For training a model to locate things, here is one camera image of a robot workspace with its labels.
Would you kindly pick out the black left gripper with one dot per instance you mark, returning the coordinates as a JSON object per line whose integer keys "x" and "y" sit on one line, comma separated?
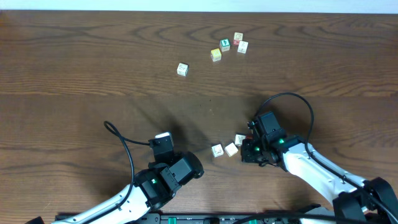
{"x": 162, "y": 156}

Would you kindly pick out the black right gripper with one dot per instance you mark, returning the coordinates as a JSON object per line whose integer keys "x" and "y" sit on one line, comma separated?
{"x": 246, "y": 155}

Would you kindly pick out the wooden block yellow S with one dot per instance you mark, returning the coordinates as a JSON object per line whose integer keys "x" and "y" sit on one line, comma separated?
{"x": 231, "y": 149}

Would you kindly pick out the wooden block letter I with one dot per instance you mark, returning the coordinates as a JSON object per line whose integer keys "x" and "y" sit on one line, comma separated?
{"x": 217, "y": 150}

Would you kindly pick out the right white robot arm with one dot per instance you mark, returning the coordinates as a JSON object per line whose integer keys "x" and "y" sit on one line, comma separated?
{"x": 351, "y": 196}

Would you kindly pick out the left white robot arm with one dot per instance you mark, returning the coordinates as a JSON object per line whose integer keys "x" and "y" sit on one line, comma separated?
{"x": 128, "y": 205}

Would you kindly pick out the plain white wooden block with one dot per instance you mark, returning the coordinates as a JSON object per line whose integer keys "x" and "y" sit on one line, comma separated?
{"x": 242, "y": 47}

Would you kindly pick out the wooden block yellow W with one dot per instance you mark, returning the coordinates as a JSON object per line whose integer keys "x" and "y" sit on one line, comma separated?
{"x": 216, "y": 55}

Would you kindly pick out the wooden block green top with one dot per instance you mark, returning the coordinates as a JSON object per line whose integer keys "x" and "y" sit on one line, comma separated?
{"x": 224, "y": 45}

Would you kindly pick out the wooden block red side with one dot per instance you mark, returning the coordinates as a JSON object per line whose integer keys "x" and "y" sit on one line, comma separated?
{"x": 237, "y": 38}

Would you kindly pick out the wooden block letter L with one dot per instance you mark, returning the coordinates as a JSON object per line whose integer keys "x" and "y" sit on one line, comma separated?
{"x": 182, "y": 69}

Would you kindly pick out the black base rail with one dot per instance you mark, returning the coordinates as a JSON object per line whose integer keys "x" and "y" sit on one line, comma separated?
{"x": 158, "y": 218}

